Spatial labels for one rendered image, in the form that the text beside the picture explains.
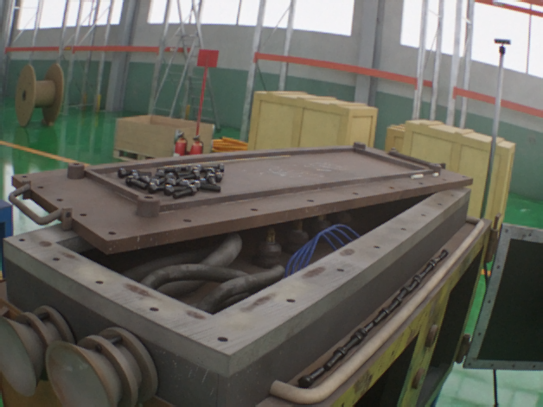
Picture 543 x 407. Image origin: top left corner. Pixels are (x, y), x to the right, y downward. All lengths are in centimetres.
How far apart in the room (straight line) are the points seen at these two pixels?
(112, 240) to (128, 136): 728
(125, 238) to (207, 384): 30
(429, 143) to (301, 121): 147
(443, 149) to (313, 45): 575
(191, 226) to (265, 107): 586
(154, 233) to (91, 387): 33
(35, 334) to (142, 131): 721
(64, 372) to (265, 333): 26
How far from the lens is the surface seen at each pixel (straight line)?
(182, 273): 93
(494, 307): 206
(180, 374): 69
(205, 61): 710
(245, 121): 979
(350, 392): 82
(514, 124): 1017
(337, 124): 635
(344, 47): 1097
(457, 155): 589
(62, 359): 70
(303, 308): 76
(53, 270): 81
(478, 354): 214
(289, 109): 662
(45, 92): 1122
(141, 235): 89
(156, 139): 777
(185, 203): 104
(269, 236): 119
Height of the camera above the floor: 165
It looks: 15 degrees down
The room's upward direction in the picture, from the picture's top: 7 degrees clockwise
